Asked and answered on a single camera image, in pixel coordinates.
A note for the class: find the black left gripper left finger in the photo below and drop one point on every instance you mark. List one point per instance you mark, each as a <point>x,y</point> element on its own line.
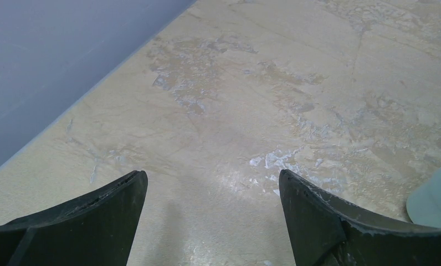
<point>97,228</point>

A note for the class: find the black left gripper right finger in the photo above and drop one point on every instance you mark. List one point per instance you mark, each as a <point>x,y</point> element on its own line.
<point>325,229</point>

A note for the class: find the teal plastic tub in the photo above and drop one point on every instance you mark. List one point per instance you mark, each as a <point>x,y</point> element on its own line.
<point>424,204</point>

